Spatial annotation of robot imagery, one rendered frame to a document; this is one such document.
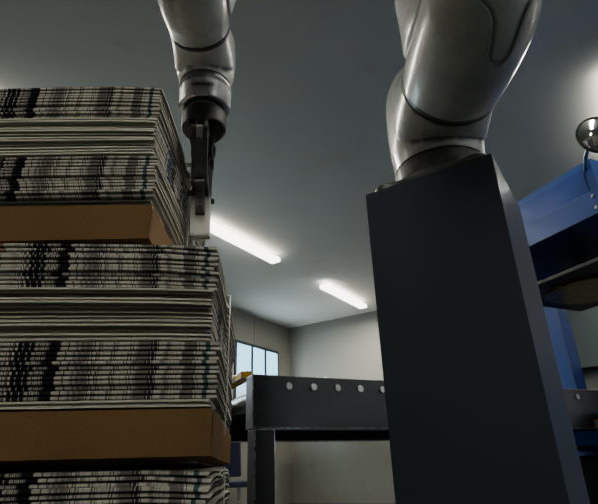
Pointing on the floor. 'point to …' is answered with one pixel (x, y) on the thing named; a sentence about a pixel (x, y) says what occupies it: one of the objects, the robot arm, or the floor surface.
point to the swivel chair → (235, 469)
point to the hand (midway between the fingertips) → (200, 218)
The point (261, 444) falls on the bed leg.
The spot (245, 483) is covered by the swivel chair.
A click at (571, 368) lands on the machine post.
